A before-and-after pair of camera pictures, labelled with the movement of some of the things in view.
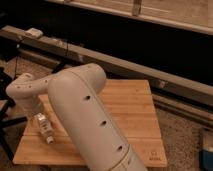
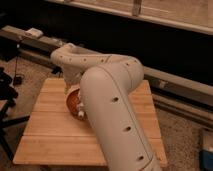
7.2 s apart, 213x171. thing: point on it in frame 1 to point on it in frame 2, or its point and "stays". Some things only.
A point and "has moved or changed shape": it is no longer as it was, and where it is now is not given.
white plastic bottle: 44,127 has moved or changed shape
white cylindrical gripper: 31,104 to 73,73
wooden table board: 134,108 stays
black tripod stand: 6,103 stays
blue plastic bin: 206,160 stays
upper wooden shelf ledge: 193,15 stays
